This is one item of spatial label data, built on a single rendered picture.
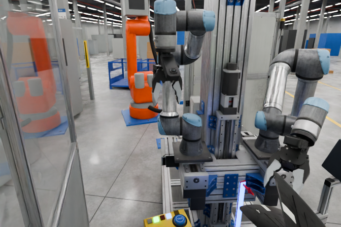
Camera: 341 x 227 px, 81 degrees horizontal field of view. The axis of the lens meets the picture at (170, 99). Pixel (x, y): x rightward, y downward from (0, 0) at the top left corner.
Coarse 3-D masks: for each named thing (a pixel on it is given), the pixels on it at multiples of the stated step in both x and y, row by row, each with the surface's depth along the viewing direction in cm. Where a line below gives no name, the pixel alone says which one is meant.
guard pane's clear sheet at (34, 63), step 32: (0, 0) 55; (32, 0) 83; (0, 32) 54; (32, 32) 79; (32, 64) 76; (32, 96) 73; (64, 96) 128; (0, 128) 49; (32, 128) 70; (64, 128) 119; (0, 160) 48; (32, 160) 67; (64, 160) 112; (0, 192) 47; (0, 224) 46
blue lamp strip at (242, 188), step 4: (240, 188) 77; (244, 188) 77; (240, 192) 77; (244, 192) 78; (240, 196) 78; (240, 200) 78; (240, 204) 79; (240, 212) 80; (240, 216) 81; (236, 220) 81; (240, 220) 82; (236, 224) 82; (240, 224) 82
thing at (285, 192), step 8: (280, 176) 42; (280, 184) 39; (288, 184) 42; (280, 192) 36; (288, 192) 39; (280, 200) 34; (288, 200) 36; (296, 200) 39; (288, 208) 34; (296, 208) 36; (304, 208) 39; (288, 216) 32; (296, 216) 34; (304, 216) 36; (312, 216) 39; (288, 224) 31; (296, 224) 33; (304, 224) 34; (312, 224) 36; (320, 224) 39
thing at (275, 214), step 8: (240, 208) 64; (248, 208) 65; (264, 208) 67; (272, 208) 69; (248, 216) 61; (256, 216) 62; (264, 216) 63; (272, 216) 63; (280, 216) 64; (256, 224) 59; (264, 224) 59; (272, 224) 60; (280, 224) 60
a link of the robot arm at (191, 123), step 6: (186, 114) 123; (192, 114) 124; (180, 120) 119; (186, 120) 117; (192, 120) 116; (198, 120) 118; (180, 126) 117; (186, 126) 117; (192, 126) 116; (198, 126) 117; (180, 132) 118; (186, 132) 118; (192, 132) 117; (198, 132) 119; (186, 138) 120; (192, 138) 119; (198, 138) 120
